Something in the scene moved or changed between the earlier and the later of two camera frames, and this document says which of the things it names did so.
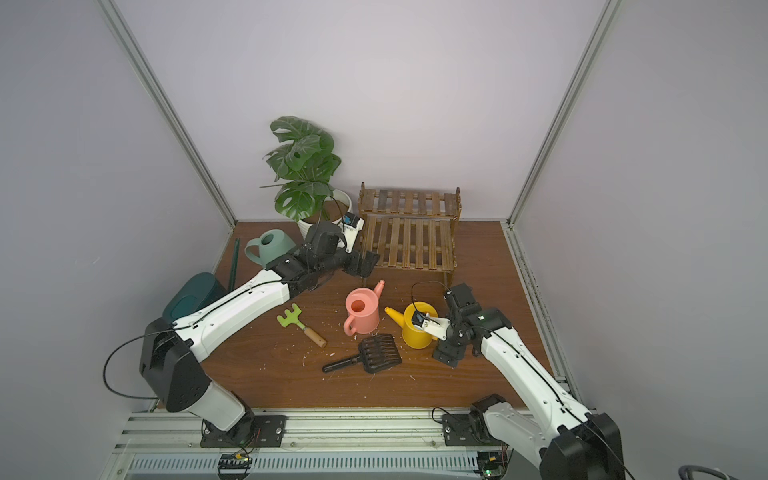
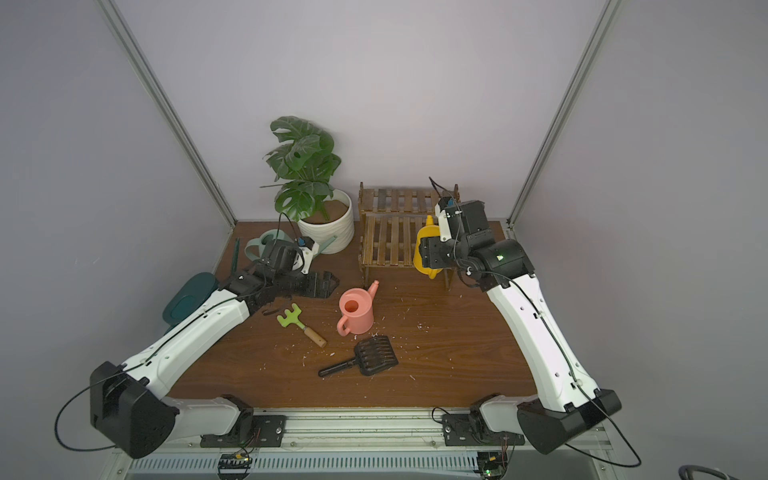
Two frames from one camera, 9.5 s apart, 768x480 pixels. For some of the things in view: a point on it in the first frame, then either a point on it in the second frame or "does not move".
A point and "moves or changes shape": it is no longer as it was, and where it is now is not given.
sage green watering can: (272, 243) does not move
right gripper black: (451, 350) -> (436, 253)
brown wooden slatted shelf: (411, 229) does not move
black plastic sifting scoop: (375, 352) does not move
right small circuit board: (492, 464) does not move
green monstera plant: (303, 168) does not move
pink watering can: (362, 310) moves or changes shape
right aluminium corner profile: (606, 15) does not move
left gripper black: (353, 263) -> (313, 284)
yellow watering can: (414, 336) -> (426, 231)
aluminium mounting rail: (320, 444) does not move
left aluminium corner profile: (112, 13) does not move
